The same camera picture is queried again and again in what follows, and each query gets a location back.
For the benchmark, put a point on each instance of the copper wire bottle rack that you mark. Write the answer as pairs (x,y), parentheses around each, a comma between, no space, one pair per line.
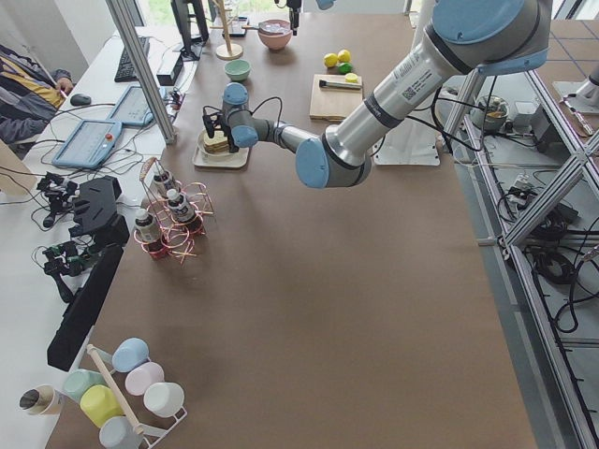
(174,239)

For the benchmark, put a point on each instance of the blue cup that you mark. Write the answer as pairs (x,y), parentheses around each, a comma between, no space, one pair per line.
(130,354)

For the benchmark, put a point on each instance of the blue teach pendant far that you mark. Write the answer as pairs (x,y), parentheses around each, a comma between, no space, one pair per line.
(132,108)

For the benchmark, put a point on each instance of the green ceramic bowl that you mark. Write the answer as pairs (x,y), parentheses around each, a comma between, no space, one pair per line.
(238,70)

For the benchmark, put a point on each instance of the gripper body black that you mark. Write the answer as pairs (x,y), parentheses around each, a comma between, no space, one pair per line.
(294,14)
(229,133)

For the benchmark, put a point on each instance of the yellow handled knife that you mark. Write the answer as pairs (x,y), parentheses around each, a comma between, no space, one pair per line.
(339,85)

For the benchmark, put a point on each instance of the blue teach pendant near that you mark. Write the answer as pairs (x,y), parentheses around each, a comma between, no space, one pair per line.
(89,145)

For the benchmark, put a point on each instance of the wooden cutting board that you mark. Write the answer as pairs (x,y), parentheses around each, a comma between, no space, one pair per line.
(333,105)

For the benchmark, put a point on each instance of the wooden mug tree stand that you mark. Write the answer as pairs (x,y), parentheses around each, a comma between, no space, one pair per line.
(229,50)

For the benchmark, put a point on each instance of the bottle in rack rear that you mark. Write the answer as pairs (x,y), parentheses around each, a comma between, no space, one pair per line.
(163,182)

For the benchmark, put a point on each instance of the black gripper stand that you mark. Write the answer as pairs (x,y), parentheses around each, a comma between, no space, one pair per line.
(83,277)

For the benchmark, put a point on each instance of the black computer mouse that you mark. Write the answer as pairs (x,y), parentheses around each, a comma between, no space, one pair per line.
(77,100)

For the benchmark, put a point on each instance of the bread slice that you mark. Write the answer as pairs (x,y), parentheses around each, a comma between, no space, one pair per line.
(217,140)

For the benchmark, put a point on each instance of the seated person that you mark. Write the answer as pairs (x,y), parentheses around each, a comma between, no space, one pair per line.
(30,96)

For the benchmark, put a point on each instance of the green cup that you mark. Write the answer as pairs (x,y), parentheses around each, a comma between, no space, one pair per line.
(79,381)

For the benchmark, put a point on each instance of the grey folded cloth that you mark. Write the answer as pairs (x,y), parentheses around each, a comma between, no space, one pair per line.
(234,100)

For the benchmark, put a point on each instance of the green lime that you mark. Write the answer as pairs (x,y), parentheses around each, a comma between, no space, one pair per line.
(345,68)

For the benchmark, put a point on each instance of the bottle in rack front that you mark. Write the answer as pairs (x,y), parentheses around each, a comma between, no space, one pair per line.
(144,223)

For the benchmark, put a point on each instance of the bottle in rack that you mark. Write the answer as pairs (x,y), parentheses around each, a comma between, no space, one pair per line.
(179,206)
(144,223)
(163,182)

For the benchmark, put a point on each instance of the aluminium frame post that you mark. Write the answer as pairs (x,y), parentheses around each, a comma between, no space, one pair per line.
(123,21)

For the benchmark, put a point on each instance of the half lemon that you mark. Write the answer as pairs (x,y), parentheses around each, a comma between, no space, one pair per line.
(351,77)

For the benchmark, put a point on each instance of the blue teach pendant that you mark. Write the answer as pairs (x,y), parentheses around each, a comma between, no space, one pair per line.
(132,108)
(89,145)

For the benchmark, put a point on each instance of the pink bowl with ice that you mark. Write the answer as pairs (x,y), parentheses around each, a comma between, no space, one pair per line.
(275,33)

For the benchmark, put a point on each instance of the white round plate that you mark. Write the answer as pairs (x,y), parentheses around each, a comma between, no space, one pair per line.
(201,146)

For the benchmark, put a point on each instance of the yellow cup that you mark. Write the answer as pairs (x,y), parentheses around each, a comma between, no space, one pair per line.
(99,404)

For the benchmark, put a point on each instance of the yellow lemon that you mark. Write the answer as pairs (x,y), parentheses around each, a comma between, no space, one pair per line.
(344,56)
(330,60)

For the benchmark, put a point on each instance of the beige serving tray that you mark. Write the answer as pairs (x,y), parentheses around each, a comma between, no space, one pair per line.
(231,162)

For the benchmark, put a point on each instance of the white cup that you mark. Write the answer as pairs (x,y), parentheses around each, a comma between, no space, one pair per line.
(164,399)

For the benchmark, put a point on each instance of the black keyboard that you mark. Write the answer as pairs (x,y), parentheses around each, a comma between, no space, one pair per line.
(126,71)

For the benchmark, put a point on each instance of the bottle in rack middle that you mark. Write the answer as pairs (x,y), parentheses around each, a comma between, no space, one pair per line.
(179,206)

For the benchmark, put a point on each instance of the pink cup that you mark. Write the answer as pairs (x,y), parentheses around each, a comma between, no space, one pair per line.
(139,379)

